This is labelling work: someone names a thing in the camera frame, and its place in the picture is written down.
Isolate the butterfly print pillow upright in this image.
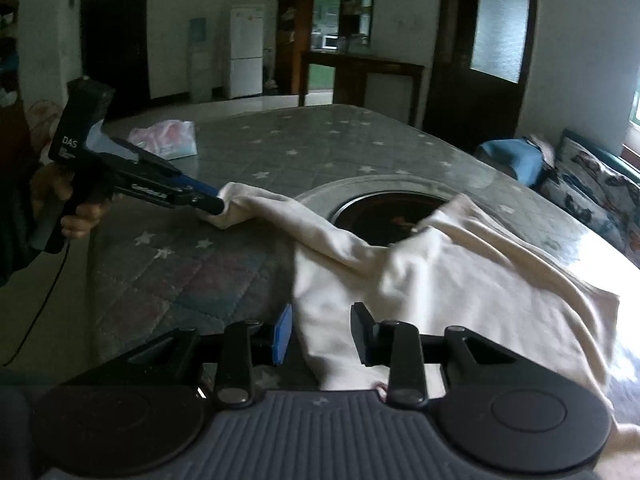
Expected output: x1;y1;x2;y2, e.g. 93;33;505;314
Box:
539;136;639;263

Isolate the dark door with glass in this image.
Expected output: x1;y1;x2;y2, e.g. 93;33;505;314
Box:
423;0;537;153

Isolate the person's left hand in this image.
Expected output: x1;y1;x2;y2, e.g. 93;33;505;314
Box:
32;162;112;240

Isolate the black cable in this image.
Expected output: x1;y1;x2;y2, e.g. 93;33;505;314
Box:
0;244;68;366

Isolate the blue bench sofa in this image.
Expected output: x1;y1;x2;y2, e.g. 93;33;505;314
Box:
513;129;639;188

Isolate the white refrigerator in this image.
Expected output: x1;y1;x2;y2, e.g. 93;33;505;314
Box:
226;4;265;100

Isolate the blue folded blanket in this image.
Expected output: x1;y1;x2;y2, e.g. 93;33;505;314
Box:
475;139;544;188

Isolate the water dispenser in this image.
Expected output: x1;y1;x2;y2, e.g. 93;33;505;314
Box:
188;18;213;103

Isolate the green framed window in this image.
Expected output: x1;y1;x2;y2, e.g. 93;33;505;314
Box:
623;90;640;156

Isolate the cream knitted garment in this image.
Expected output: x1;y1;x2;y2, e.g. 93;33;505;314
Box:
195;181;640;480

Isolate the pink plastic bag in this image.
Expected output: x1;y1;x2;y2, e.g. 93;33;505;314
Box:
127;119;198;160

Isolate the round black induction cooktop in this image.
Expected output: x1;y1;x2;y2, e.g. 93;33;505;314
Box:
331;191;447;246

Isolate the dark wooden side table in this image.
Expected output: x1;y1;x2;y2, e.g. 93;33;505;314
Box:
297;51;424;127

